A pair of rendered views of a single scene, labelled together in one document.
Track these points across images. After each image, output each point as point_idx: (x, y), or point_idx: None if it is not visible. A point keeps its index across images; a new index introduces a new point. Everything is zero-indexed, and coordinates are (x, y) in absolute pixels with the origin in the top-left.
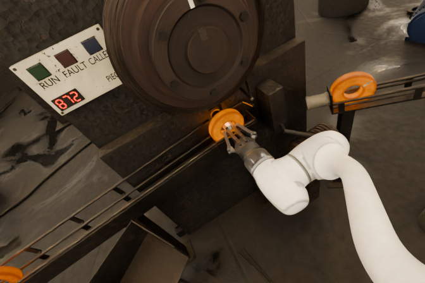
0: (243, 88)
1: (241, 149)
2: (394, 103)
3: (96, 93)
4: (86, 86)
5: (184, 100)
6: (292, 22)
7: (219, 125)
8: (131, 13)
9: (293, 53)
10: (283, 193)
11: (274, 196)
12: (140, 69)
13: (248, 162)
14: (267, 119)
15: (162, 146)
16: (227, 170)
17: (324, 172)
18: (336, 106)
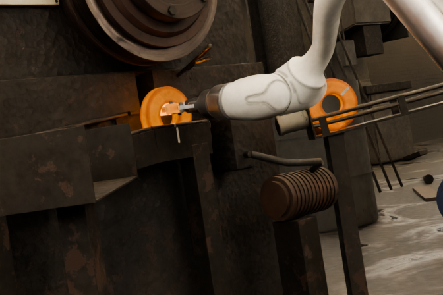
0: (186, 87)
1: (200, 93)
2: (383, 120)
3: None
4: None
5: (130, 23)
6: (244, 42)
7: (159, 101)
8: None
9: (250, 72)
10: (261, 78)
11: (252, 84)
12: None
13: (213, 90)
14: (222, 145)
15: (64, 118)
16: (151, 255)
17: (300, 72)
18: (317, 124)
